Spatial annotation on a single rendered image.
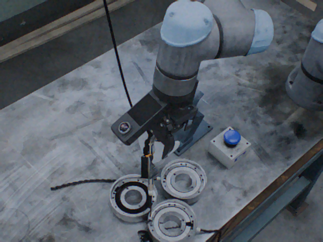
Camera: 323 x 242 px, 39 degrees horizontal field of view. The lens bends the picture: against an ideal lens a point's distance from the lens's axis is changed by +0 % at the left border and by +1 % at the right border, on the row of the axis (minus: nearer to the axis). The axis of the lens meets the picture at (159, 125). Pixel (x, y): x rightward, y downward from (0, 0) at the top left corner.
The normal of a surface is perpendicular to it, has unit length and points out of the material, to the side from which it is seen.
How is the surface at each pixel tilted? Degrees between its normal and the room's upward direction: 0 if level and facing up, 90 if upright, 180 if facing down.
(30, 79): 0
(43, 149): 0
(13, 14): 90
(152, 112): 23
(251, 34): 55
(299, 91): 72
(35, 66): 0
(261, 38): 66
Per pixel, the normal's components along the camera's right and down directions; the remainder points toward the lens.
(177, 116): 0.15, -0.66
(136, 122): -0.22, -0.35
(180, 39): -0.33, 0.63
